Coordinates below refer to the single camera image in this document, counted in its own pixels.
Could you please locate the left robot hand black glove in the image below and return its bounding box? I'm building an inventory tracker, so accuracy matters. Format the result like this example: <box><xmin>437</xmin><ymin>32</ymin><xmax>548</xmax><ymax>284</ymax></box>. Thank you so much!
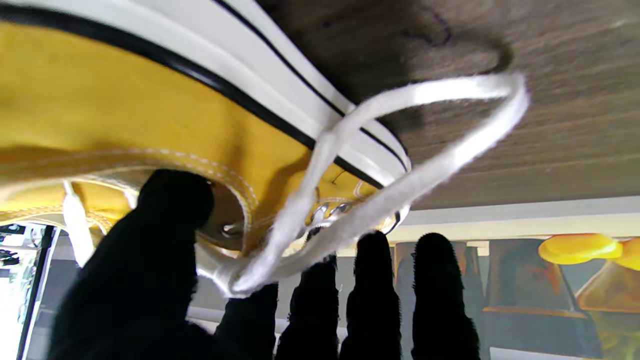
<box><xmin>47</xmin><ymin>169</ymin><xmax>482</xmax><ymax>360</ymax></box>

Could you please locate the yellow canvas sneaker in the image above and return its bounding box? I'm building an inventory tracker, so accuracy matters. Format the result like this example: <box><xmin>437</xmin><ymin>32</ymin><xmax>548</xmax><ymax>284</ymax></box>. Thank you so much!
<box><xmin>0</xmin><ymin>0</ymin><xmax>413</xmax><ymax>256</ymax></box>

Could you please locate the white shoelace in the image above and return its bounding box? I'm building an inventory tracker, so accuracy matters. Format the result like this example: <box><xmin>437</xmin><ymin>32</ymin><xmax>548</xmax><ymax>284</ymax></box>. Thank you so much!
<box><xmin>62</xmin><ymin>72</ymin><xmax>530</xmax><ymax>298</ymax></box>

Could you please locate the printed kitchen backdrop banner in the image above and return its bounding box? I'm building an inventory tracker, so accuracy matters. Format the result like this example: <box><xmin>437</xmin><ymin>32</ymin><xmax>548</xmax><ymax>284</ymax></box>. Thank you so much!
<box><xmin>20</xmin><ymin>197</ymin><xmax>640</xmax><ymax>360</ymax></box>

